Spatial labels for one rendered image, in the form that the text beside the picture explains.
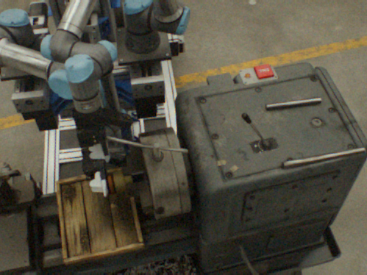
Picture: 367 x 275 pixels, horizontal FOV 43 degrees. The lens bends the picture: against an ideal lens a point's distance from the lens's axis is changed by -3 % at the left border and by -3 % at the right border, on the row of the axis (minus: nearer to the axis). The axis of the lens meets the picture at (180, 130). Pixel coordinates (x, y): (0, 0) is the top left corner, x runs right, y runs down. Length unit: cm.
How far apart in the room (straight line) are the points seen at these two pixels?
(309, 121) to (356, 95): 191
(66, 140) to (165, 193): 149
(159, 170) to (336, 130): 61
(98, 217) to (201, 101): 60
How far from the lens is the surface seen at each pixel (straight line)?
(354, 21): 416
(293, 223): 188
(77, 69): 126
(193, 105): 166
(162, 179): 155
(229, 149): 155
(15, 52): 179
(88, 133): 137
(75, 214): 190
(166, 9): 175
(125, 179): 167
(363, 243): 291
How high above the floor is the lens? 252
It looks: 53 degrees down
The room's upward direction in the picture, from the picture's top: 3 degrees counter-clockwise
